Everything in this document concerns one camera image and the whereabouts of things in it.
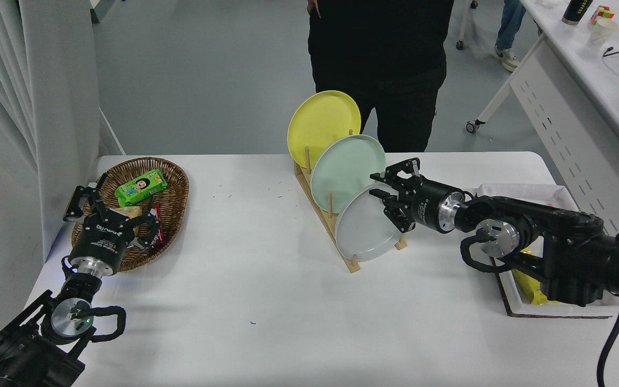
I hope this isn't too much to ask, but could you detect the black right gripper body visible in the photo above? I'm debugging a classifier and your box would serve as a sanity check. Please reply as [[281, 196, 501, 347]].
[[403, 176, 462, 234]]

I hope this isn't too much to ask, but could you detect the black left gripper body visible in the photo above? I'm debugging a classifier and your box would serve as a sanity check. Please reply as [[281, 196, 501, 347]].
[[69, 216, 137, 268]]

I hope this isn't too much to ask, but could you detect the grey plate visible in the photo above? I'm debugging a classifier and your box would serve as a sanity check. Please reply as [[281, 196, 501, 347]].
[[334, 184, 412, 262]]

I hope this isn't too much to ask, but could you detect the mint green plate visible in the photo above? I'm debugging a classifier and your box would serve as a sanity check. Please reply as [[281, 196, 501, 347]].
[[310, 134, 386, 214]]

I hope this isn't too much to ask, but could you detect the wooden plate rack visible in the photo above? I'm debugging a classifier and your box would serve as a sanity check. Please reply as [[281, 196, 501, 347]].
[[293, 129, 408, 274]]

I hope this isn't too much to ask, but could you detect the yellow plate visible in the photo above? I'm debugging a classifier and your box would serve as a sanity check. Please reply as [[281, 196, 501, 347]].
[[287, 90, 362, 170]]

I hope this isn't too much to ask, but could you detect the red snack bar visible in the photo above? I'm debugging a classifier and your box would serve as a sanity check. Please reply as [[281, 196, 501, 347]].
[[148, 203, 166, 249]]

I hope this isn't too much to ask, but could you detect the crumpled tan paper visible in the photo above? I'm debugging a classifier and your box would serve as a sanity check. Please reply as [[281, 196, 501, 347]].
[[111, 206, 143, 221]]

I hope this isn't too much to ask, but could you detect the green snack pack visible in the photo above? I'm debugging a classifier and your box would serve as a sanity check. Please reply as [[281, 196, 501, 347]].
[[114, 169, 168, 208]]

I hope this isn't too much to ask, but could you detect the brown wicker basket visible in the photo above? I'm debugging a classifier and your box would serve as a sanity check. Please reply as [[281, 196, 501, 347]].
[[71, 157, 190, 272]]

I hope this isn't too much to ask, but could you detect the white tray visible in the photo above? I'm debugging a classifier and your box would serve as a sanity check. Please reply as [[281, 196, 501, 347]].
[[475, 183, 619, 319]]

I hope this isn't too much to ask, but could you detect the person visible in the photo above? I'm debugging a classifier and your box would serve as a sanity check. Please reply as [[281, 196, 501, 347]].
[[307, 0, 455, 153], [491, 0, 528, 73]]

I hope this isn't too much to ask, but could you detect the yellow snack pack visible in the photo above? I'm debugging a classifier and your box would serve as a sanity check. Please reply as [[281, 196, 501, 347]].
[[511, 247, 557, 306]]

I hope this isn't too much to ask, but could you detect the white caster leg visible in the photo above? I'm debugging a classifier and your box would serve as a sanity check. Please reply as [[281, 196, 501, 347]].
[[456, 0, 478, 51]]

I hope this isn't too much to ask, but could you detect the white side table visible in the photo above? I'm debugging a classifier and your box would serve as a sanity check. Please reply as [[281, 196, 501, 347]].
[[465, 0, 619, 253]]

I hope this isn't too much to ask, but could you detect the black bottle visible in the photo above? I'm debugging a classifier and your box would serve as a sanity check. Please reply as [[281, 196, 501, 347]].
[[562, 0, 594, 26]]

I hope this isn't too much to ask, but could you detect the white paper cup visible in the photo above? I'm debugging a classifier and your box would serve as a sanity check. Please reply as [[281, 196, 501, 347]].
[[589, 19, 619, 48]]

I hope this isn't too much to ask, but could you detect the colourful puzzle cube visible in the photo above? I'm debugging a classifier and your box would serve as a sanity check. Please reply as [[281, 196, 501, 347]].
[[590, 5, 615, 25]]

